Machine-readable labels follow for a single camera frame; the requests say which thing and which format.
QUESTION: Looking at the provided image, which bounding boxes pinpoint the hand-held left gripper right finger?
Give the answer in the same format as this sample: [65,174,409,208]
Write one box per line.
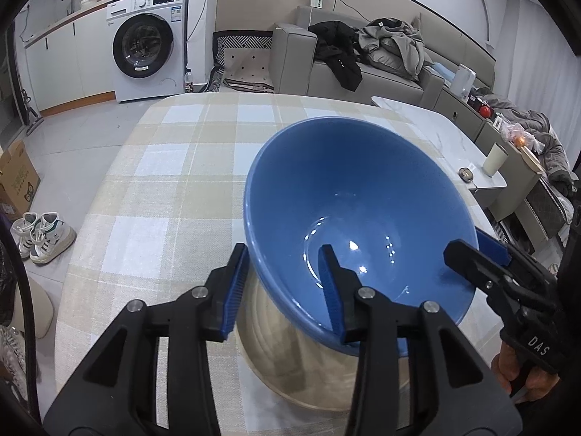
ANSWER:
[318,244,523,436]

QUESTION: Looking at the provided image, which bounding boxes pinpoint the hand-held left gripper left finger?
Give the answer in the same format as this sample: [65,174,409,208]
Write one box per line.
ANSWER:
[43,243,250,436]

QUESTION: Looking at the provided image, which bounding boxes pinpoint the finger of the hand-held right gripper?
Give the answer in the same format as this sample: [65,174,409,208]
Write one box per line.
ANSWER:
[443,239,513,294]
[474,229,513,269]

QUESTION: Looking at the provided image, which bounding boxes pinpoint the blue bowl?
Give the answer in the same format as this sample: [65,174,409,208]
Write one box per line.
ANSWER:
[243,117,477,357]

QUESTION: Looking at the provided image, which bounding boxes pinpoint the person's right forearm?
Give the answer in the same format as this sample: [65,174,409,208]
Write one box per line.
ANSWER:
[517,206,581,436]

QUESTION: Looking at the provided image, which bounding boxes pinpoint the person's right hand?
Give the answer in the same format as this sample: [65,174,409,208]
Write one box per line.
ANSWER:
[491,343,564,403]

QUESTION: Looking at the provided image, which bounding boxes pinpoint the grey side cabinet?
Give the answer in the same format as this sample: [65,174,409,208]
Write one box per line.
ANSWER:
[436,86,573,241]

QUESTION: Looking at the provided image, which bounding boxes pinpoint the beige tumbler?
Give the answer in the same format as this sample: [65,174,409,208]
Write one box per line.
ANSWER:
[482,142,508,177]

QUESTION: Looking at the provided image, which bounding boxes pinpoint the beige paper box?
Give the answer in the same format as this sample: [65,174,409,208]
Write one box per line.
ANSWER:
[517,145,548,175]

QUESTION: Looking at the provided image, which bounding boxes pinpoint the grey blanket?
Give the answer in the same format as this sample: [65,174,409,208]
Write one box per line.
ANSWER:
[481,94,575,198]

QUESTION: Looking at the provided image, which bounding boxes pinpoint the clear plastic bag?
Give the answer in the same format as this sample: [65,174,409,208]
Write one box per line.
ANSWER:
[499,122,543,153]

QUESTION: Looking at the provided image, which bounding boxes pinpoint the checked tablecloth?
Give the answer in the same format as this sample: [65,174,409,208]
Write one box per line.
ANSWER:
[54,93,504,436]

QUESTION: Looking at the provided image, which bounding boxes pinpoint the marble coffee table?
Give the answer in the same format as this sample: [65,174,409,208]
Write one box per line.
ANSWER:
[371,95,508,210]

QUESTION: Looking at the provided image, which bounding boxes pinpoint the white kettle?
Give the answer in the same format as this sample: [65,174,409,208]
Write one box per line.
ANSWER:
[451,64,476,99]

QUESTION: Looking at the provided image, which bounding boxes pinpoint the light blue pillow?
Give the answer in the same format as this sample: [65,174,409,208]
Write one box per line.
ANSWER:
[431,61,457,82]

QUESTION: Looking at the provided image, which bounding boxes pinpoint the white sneaker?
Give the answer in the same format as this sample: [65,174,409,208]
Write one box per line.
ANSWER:
[11,213,39,259]
[29,211,77,265]

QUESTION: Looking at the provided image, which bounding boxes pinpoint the grey clothes pile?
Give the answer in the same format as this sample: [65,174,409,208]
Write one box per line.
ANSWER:
[358,17,434,82]

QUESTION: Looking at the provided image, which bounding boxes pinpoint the folded patterned mat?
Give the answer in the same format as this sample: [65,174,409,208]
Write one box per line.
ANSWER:
[208,30,275,94]

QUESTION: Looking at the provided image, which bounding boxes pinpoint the black trash bag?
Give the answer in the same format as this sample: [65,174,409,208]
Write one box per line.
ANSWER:
[0,236,19,325]

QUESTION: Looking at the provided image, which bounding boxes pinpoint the grey sofa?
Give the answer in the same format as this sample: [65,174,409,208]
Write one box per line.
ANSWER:
[270,5,495,110]

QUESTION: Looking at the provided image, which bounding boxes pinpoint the black jacket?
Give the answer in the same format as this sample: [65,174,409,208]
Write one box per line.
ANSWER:
[309,21,363,92]

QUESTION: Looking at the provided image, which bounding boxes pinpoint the cardboard box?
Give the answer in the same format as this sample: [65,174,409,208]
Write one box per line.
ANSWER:
[0,140,41,221]

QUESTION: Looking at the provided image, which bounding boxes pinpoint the white washing machine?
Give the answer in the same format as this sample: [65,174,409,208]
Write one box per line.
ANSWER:
[106,0,190,104]

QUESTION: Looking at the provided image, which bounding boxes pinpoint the floor mop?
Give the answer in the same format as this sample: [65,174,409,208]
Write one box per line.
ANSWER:
[20,91,46,136]

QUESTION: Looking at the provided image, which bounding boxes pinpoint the white kitchen base cabinet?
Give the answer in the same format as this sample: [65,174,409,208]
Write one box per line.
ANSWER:
[23,2,116,116]

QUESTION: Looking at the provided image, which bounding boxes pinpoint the black door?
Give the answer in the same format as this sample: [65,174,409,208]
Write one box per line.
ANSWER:
[7,23,37,128]

